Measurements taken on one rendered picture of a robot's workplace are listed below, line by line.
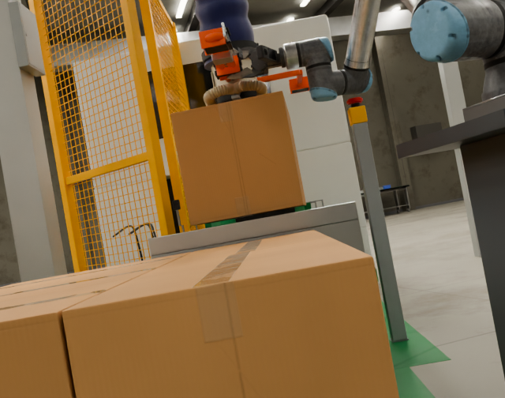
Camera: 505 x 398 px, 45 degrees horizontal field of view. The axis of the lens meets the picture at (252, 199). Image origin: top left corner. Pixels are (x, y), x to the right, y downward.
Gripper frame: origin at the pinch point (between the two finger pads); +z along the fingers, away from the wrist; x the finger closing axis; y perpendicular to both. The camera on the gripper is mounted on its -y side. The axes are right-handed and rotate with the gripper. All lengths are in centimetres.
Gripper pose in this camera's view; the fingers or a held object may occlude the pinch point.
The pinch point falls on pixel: (227, 66)
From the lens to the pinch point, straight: 219.1
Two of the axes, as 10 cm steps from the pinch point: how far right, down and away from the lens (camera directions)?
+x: -1.8, -9.8, 0.3
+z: -9.8, 1.8, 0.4
